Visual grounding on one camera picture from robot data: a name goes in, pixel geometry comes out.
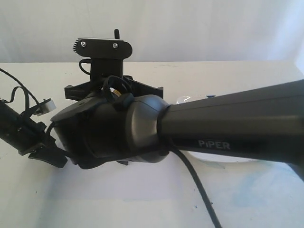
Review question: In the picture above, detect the white square paint plate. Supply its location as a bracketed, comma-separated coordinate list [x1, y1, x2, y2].
[176, 96, 256, 163]

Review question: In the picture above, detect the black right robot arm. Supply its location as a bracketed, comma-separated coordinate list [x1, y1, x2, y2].
[51, 76, 304, 177]

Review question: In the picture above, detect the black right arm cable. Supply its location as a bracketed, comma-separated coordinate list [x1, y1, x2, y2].
[46, 118, 221, 228]

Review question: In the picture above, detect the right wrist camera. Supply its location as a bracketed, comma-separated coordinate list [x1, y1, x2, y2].
[73, 38, 133, 80]

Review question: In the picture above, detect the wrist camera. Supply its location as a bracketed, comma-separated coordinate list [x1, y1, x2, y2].
[73, 38, 133, 80]
[31, 98, 56, 116]

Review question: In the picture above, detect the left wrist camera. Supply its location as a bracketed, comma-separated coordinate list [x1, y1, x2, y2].
[31, 98, 56, 116]

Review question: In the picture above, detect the white sheet of paper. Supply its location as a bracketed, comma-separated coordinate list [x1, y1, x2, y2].
[47, 153, 185, 201]

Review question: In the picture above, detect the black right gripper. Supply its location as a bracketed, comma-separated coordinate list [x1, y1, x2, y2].
[64, 75, 164, 100]

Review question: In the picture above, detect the black paintbrush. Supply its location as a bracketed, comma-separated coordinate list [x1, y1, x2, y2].
[114, 28, 120, 39]

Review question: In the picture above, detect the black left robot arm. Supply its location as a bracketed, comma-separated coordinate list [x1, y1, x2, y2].
[0, 98, 67, 168]

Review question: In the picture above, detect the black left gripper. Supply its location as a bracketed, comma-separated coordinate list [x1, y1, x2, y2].
[4, 120, 67, 168]

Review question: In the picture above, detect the black left camera cable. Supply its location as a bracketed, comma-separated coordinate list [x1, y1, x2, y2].
[0, 68, 40, 112]

